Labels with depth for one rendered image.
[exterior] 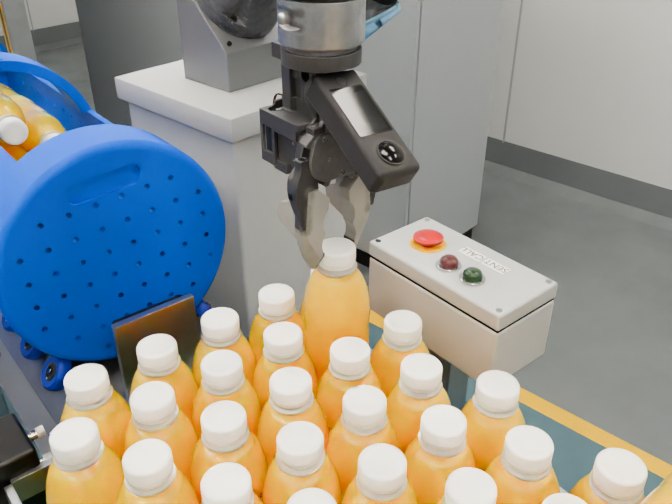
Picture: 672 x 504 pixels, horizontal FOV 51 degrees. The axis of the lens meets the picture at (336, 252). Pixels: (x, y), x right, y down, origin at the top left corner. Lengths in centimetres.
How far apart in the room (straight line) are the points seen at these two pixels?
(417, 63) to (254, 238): 128
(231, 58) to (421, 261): 54
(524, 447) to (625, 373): 192
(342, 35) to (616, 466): 41
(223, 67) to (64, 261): 50
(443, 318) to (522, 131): 295
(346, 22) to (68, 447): 41
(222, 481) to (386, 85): 199
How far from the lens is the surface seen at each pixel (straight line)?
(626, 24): 337
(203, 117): 114
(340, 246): 69
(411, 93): 238
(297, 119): 64
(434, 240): 83
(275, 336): 70
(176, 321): 85
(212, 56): 121
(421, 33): 234
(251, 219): 119
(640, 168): 349
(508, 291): 77
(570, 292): 284
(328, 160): 63
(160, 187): 84
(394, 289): 84
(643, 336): 270
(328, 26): 59
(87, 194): 81
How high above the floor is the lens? 152
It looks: 31 degrees down
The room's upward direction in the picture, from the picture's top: straight up
